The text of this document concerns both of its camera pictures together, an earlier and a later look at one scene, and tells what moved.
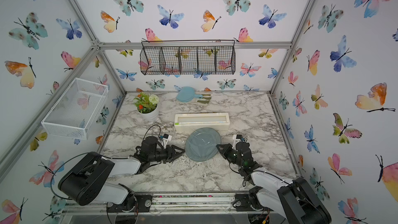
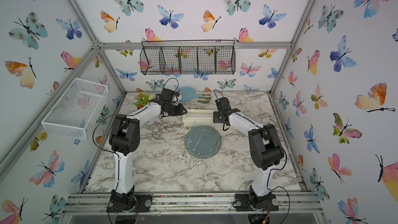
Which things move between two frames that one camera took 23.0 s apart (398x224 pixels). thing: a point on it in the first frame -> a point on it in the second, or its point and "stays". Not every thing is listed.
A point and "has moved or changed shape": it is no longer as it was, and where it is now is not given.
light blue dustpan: (187, 94) stays
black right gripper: (227, 148) -> (216, 116)
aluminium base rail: (177, 203) stays
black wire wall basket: (188, 57) stays
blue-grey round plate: (201, 146) stays
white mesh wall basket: (74, 112) stays
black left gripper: (171, 155) -> (180, 112)
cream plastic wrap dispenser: (189, 122) has moved or changed shape
